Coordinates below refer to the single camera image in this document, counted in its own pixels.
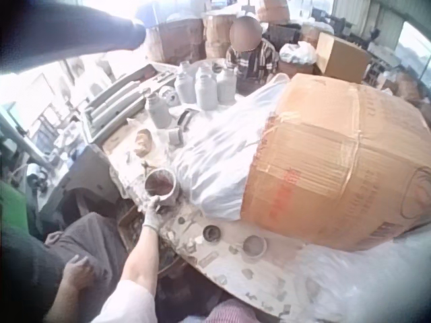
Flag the small dark bowl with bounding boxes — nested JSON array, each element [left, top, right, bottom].
[[203, 224, 222, 243]]

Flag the grey clay bottle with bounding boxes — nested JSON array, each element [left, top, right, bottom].
[[194, 66, 218, 111], [174, 62, 198, 104], [215, 65, 238, 105], [145, 92, 172, 130]]

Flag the clear plastic sheet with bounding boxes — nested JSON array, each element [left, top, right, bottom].
[[282, 231, 431, 323]]

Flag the large taped cardboard box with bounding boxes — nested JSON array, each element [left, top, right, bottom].
[[240, 73, 431, 252]]

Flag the grey tray with rolls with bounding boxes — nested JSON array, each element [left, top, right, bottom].
[[80, 63, 176, 144]]

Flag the brown sponge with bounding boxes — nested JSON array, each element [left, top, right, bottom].
[[134, 129, 153, 157]]

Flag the stack of brown drums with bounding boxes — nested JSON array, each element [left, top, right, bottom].
[[146, 0, 291, 64]]

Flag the curved grey clay strip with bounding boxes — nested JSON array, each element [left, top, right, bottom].
[[176, 109, 203, 128]]

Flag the person's left hand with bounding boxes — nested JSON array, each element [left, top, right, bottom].
[[141, 194, 166, 233]]

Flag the small grey clay cylinder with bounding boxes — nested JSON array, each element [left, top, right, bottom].
[[167, 126, 185, 147]]

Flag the person's legs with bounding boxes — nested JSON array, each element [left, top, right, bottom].
[[201, 297, 267, 323]]

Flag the grey clay ring piece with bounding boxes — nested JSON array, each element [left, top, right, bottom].
[[158, 85, 180, 107]]

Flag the grey cup with brown liquid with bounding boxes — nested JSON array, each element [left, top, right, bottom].
[[143, 167, 178, 208]]

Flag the basket with white bag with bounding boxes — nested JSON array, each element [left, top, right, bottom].
[[278, 42, 318, 74]]

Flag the plain cardboard box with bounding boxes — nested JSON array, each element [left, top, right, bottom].
[[315, 32, 372, 85]]

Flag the white plastic bag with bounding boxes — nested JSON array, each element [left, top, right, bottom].
[[173, 72, 291, 222]]

